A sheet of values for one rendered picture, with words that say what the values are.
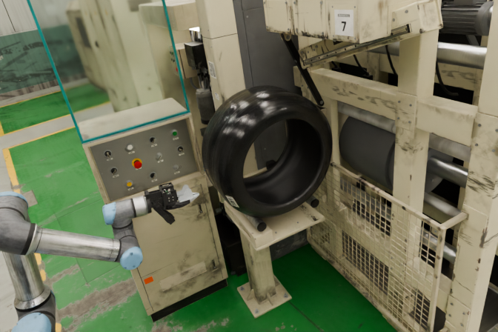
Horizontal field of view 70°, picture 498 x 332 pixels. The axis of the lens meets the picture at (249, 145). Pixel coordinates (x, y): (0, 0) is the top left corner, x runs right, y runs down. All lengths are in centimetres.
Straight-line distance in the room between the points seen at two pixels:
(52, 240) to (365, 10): 119
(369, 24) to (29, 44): 961
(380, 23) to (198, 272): 180
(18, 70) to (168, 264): 861
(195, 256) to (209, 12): 144
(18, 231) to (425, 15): 136
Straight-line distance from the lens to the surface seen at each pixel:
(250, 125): 132
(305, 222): 172
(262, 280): 233
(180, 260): 229
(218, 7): 160
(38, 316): 151
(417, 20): 122
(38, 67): 1043
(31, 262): 147
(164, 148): 196
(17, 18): 1041
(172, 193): 140
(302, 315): 239
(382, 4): 125
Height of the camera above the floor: 188
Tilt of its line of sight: 26 degrees down
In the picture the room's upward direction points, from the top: 9 degrees counter-clockwise
